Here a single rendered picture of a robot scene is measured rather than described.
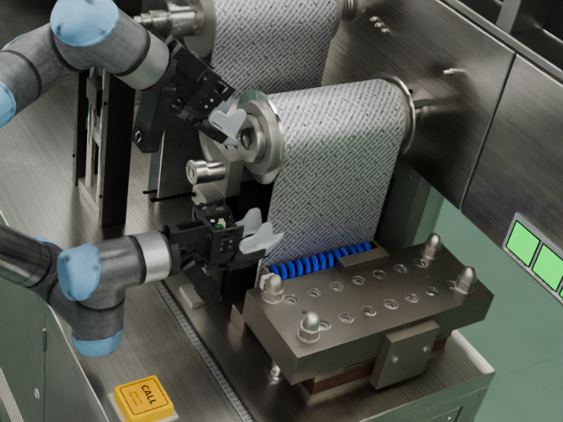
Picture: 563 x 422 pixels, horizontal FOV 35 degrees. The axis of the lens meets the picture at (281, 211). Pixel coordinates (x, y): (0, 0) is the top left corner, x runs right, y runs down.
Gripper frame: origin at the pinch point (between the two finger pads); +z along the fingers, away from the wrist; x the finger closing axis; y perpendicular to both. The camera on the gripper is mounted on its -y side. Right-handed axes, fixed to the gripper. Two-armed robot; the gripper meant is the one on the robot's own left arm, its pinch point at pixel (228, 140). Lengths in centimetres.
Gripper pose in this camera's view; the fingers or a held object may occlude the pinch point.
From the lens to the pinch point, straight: 137.4
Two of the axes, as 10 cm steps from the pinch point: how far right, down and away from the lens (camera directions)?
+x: -5.0, -5.7, 6.5
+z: 5.5, 3.6, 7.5
